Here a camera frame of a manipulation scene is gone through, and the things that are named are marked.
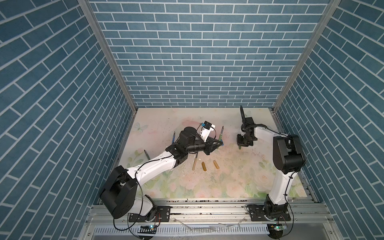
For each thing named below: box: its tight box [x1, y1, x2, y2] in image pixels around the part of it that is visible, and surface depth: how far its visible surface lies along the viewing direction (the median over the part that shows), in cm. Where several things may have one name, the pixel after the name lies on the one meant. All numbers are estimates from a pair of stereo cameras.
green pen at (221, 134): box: [218, 125, 224, 142], surface depth 73 cm
